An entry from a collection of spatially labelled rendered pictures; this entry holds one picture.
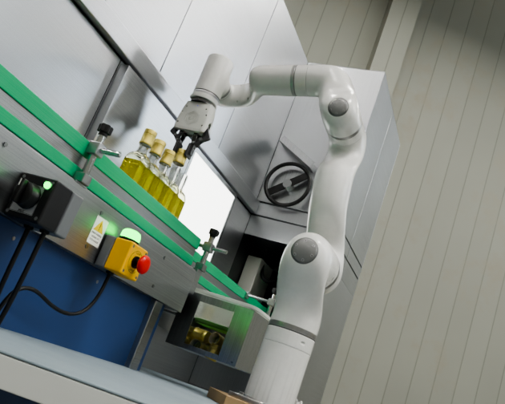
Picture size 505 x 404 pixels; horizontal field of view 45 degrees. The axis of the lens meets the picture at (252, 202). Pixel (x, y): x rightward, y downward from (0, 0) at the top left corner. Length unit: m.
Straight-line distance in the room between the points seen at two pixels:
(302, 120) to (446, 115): 4.04
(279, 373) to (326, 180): 0.49
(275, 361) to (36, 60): 0.89
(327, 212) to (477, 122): 5.42
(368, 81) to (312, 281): 1.58
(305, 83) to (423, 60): 5.17
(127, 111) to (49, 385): 1.18
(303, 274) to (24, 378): 0.88
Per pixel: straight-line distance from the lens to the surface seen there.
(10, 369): 0.68
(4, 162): 1.09
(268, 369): 1.46
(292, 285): 1.46
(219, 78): 1.86
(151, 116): 1.86
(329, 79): 1.72
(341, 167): 1.59
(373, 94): 2.83
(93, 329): 1.42
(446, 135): 6.67
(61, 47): 1.59
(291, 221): 2.62
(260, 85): 1.79
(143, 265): 1.28
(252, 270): 2.73
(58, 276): 1.28
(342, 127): 1.59
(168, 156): 1.73
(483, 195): 6.69
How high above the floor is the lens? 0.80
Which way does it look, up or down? 16 degrees up
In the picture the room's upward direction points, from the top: 21 degrees clockwise
